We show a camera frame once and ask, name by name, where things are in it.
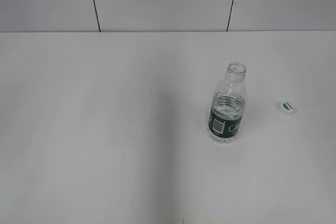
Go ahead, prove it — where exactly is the clear plastic water bottle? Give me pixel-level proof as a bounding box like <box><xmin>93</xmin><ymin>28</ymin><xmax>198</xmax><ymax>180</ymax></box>
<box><xmin>207</xmin><ymin>62</ymin><xmax>247</xmax><ymax>144</ymax></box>

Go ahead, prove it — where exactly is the white green bottle cap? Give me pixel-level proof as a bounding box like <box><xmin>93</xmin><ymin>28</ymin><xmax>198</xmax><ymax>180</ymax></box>
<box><xmin>277</xmin><ymin>101</ymin><xmax>297</xmax><ymax>115</ymax></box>

